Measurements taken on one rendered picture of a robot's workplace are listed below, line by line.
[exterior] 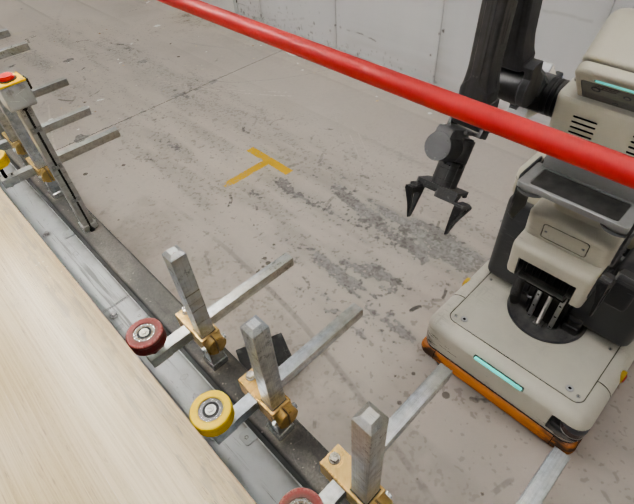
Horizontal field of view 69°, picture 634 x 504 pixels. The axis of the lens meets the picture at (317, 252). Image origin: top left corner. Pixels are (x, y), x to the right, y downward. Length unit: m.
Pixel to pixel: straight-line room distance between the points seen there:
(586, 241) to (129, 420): 1.12
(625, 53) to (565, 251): 0.53
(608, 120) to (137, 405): 1.11
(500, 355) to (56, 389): 1.35
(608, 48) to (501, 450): 1.36
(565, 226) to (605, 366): 0.68
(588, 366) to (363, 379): 0.81
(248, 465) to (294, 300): 1.15
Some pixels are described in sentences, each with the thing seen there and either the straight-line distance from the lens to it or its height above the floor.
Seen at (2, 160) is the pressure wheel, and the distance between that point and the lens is 1.86.
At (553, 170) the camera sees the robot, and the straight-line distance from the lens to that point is 1.24.
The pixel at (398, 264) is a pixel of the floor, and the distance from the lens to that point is 2.34.
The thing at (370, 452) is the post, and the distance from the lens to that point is 0.68.
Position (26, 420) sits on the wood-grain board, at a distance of 1.09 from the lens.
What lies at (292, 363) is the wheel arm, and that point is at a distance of 1.04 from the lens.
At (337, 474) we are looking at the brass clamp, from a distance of 0.92.
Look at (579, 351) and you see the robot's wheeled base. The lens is 1.88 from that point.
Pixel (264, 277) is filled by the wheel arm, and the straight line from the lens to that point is 1.20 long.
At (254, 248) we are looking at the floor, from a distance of 2.46.
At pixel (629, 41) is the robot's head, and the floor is 1.35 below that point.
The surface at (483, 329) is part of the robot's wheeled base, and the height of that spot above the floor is 0.28.
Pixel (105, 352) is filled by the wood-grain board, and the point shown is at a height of 0.90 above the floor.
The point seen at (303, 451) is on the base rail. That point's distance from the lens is 1.10.
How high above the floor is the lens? 1.73
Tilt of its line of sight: 46 degrees down
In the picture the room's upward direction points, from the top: 5 degrees counter-clockwise
